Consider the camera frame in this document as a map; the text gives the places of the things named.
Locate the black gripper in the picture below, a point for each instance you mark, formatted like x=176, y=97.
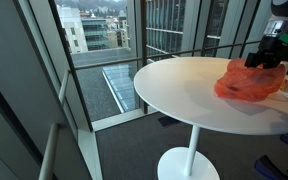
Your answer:
x=269, y=50

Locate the orange plastic bag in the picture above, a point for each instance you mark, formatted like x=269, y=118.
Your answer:
x=247, y=83

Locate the tall white pill bottle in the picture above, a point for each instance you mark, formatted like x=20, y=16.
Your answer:
x=285, y=66

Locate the dark floor vent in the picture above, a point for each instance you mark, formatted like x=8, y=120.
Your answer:
x=168, y=120

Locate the glass skylight roof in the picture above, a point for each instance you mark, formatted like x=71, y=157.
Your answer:
x=122, y=86

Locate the white table pedestal base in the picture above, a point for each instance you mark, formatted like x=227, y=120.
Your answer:
x=187, y=163

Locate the white wall handrail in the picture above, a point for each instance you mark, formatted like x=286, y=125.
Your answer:
x=52, y=143

